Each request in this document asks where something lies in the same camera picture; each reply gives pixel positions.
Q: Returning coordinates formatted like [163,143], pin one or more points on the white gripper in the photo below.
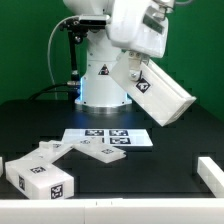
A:
[141,26]

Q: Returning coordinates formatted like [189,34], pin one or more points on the white door panel with knob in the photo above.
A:
[94,147]

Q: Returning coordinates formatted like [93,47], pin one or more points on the white cabinet box part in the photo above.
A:
[38,179]

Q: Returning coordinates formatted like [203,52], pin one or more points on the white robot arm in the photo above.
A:
[99,92]

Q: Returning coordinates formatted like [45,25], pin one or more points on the white marker base sheet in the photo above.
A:
[117,137]

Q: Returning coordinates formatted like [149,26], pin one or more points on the white left door panel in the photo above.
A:
[49,151]

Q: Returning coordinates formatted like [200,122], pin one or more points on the black camera on stand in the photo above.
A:
[77,28]

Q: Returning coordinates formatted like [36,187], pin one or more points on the white right rail block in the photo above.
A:
[212,175]

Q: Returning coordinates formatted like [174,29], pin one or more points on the white rail block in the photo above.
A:
[212,175]
[1,166]

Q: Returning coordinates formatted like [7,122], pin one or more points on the white front rail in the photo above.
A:
[113,211]

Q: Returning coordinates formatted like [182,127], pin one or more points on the white left rail block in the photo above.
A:
[1,166]

